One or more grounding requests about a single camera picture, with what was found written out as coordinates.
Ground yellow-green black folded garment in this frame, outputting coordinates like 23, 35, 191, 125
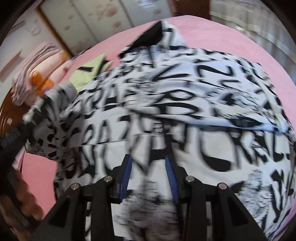
69, 54, 114, 92

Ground person's left hand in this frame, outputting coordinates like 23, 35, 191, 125
15, 170, 44, 221

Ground folded pink bear quilt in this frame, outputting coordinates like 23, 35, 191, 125
11, 42, 73, 106

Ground black white graffiti jacket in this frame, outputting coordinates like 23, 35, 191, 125
26, 21, 295, 240

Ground pink bed sheet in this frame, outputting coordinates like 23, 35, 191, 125
21, 16, 295, 213

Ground floral sliding wardrobe doors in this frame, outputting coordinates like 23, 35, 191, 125
36, 0, 172, 55

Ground brown wooden headboard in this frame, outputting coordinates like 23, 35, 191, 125
0, 89, 30, 138

